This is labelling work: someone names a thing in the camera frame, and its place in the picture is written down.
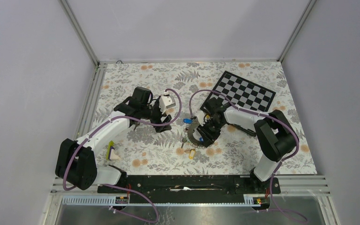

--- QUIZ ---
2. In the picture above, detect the blue key tag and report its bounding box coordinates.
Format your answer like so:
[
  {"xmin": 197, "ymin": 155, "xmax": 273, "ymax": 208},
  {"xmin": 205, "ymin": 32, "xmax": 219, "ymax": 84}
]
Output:
[{"xmin": 183, "ymin": 119, "xmax": 193, "ymax": 124}]

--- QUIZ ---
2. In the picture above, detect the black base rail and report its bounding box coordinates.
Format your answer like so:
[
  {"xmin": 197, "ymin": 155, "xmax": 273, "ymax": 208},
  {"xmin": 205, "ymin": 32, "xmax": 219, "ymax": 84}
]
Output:
[{"xmin": 97, "ymin": 175, "xmax": 281, "ymax": 204}]

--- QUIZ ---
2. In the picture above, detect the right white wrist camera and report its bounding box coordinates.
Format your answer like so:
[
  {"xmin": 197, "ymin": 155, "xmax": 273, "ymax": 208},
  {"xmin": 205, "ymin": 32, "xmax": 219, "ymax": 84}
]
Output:
[{"xmin": 191, "ymin": 110, "xmax": 209, "ymax": 126}]

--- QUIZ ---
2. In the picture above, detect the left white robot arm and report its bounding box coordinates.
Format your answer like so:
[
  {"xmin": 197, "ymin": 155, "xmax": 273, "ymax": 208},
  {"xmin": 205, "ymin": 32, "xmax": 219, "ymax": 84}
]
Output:
[{"xmin": 55, "ymin": 87, "xmax": 176, "ymax": 193}]

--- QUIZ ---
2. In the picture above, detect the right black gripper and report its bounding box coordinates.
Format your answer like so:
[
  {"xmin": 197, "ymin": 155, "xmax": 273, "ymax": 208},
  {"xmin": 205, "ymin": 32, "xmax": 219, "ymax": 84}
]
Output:
[{"xmin": 197, "ymin": 118, "xmax": 225, "ymax": 148}]

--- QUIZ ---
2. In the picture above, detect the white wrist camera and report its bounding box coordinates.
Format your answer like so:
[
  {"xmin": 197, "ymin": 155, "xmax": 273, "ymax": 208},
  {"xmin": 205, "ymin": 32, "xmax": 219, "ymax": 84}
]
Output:
[
  {"xmin": 191, "ymin": 110, "xmax": 209, "ymax": 126},
  {"xmin": 158, "ymin": 95, "xmax": 176, "ymax": 113}
]

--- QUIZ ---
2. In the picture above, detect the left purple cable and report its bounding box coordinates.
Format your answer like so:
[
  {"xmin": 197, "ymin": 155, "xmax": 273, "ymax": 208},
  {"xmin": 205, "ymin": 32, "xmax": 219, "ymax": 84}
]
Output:
[{"xmin": 62, "ymin": 89, "xmax": 182, "ymax": 223}]

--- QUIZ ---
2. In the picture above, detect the small key with carabiner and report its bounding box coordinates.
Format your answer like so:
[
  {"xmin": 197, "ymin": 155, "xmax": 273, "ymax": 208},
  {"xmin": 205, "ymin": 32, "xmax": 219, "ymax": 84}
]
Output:
[{"xmin": 134, "ymin": 122, "xmax": 140, "ymax": 131}]

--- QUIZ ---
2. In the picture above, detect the yellow white wedge block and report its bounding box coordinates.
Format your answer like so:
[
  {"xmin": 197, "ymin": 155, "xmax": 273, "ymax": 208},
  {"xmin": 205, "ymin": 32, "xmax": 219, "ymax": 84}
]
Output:
[{"xmin": 105, "ymin": 141, "xmax": 120, "ymax": 161}]

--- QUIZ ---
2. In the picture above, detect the yellow key tag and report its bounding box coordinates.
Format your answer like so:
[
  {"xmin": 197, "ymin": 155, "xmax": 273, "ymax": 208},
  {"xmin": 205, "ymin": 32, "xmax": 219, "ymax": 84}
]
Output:
[{"xmin": 184, "ymin": 149, "xmax": 196, "ymax": 159}]

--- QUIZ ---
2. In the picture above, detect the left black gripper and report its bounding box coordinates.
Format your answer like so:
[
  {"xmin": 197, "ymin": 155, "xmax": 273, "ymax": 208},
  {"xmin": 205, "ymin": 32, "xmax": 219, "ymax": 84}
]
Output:
[{"xmin": 141, "ymin": 96, "xmax": 172, "ymax": 132}]

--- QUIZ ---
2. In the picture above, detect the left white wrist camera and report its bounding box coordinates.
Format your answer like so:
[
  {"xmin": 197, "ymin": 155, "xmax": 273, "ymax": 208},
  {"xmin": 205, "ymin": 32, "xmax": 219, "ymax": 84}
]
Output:
[{"xmin": 158, "ymin": 95, "xmax": 176, "ymax": 113}]

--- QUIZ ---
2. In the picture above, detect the floral tablecloth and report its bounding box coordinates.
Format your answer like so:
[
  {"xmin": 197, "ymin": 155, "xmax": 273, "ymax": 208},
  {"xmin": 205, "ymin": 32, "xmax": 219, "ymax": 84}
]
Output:
[{"xmin": 93, "ymin": 62, "xmax": 316, "ymax": 175}]

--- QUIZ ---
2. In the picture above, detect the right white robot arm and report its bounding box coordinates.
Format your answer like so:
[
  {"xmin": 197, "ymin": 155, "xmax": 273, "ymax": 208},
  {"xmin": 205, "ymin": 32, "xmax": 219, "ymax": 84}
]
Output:
[{"xmin": 187, "ymin": 97, "xmax": 299, "ymax": 193}]

